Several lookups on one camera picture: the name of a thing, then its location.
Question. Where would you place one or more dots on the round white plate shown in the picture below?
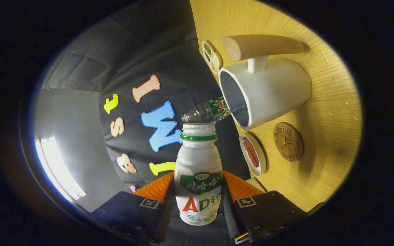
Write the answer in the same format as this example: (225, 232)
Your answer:
(262, 160)

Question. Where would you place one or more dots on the wooden table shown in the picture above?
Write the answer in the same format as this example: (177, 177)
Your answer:
(320, 102)

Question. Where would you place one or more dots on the pale yellow beans heap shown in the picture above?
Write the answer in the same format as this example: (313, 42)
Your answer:
(214, 67)

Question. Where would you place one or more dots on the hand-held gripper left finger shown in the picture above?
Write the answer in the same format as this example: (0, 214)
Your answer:
(164, 218)

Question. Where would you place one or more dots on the round cork coaster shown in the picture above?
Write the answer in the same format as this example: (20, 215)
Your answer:
(288, 141)

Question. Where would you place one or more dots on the dark red beans heap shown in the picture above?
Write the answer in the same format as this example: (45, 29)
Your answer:
(209, 56)

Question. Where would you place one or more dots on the green mung beans heap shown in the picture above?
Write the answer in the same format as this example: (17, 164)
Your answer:
(207, 48)

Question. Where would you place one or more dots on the white divided tray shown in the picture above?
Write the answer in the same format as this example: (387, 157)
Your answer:
(216, 59)

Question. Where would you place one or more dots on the clear plastic water bottle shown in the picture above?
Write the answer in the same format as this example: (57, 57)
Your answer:
(200, 112)

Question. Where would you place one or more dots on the black backdrop cloth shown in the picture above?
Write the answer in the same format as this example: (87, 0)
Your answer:
(169, 68)

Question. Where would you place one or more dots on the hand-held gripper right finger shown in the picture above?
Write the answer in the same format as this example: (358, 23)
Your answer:
(231, 215)

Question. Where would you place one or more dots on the red sausage piece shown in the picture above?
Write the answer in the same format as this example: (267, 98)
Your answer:
(250, 152)

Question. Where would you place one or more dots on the white juice bottle green label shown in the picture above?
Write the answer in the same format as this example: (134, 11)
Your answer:
(197, 160)

